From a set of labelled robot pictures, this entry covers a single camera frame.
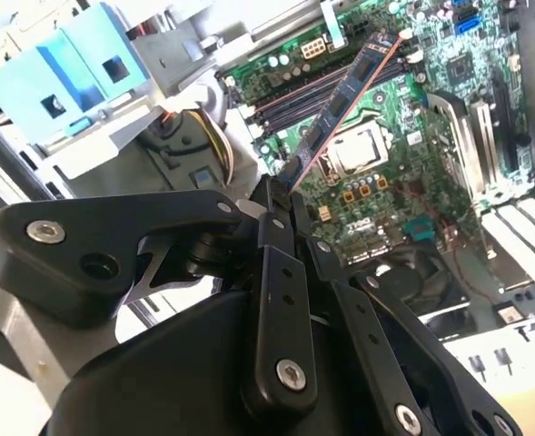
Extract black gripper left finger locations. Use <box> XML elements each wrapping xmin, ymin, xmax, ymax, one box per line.
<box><xmin>0</xmin><ymin>174</ymin><xmax>321</xmax><ymax>422</ymax></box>

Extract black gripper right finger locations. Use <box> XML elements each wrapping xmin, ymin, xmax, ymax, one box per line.
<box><xmin>289</xmin><ymin>191</ymin><xmax>523</xmax><ymax>436</ymax></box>

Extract RAM stick with black chips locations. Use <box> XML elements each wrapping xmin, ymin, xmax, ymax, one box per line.
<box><xmin>287</xmin><ymin>30</ymin><xmax>405</xmax><ymax>201</ymax></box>

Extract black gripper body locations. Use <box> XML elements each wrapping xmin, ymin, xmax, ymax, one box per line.
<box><xmin>51</xmin><ymin>290</ymin><xmax>378</xmax><ymax>436</ymax></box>

